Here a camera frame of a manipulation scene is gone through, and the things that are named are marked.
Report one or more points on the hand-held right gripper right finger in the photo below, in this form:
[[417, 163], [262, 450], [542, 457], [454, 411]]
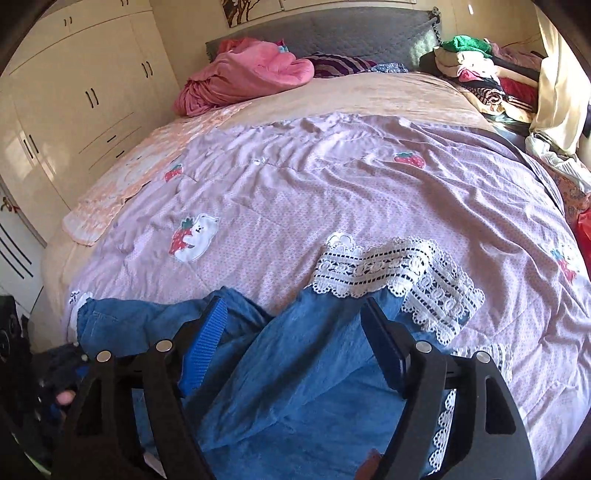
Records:
[[385, 350]]

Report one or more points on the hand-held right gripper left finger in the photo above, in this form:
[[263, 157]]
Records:
[[207, 341]]

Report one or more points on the blue denim pants lace hem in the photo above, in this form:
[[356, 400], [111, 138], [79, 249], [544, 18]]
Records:
[[300, 360]]

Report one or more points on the person's left hand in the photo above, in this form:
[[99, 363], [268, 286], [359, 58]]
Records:
[[64, 397]]

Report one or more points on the purple printed quilt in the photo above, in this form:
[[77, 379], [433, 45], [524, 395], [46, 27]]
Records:
[[323, 198]]

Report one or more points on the peach patterned towel blanket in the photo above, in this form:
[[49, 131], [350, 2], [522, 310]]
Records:
[[138, 161]]

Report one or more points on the red plastic bag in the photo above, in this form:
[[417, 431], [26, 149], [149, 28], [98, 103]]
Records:
[[582, 230]]

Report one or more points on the white door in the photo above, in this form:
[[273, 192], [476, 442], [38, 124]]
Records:
[[14, 207]]

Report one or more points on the pink blanket pile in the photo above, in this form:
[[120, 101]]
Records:
[[240, 74]]

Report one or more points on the blue floral pillow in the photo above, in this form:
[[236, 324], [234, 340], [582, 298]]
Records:
[[390, 68]]

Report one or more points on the purple striped pillow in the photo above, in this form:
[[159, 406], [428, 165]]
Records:
[[337, 64]]

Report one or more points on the cream wardrobe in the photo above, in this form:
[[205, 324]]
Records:
[[92, 69]]

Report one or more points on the pile of folded clothes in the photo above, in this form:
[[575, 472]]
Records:
[[466, 60]]

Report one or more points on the cream curtain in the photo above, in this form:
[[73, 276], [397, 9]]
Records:
[[558, 92]]

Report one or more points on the grey padded headboard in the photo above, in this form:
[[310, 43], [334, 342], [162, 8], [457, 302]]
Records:
[[346, 32]]

